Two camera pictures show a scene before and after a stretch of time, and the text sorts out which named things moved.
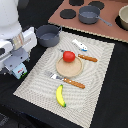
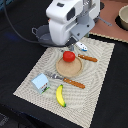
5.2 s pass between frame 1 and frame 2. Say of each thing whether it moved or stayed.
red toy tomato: stayed
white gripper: moved
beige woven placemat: stayed
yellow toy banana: stayed
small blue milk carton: moved
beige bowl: stayed
